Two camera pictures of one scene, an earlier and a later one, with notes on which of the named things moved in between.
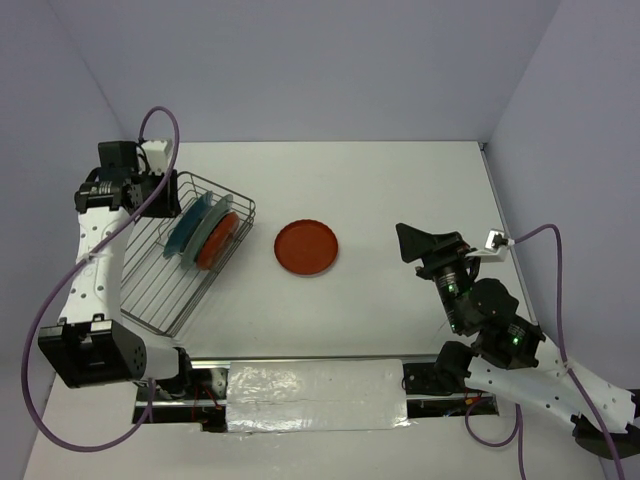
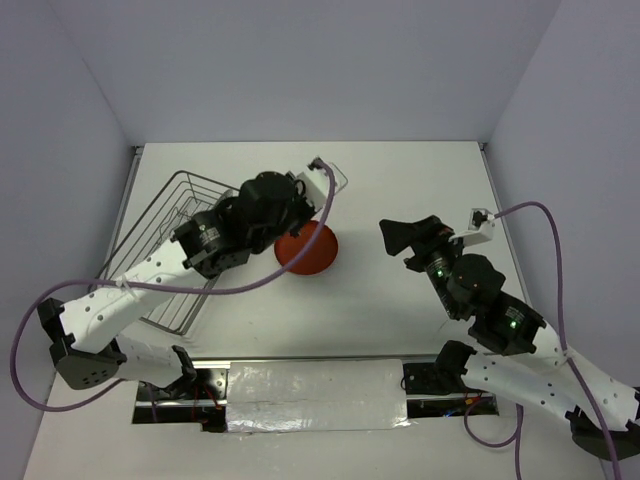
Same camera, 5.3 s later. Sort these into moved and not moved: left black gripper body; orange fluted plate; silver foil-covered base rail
Moved: left black gripper body
Not moved: silver foil-covered base rail; orange fluted plate
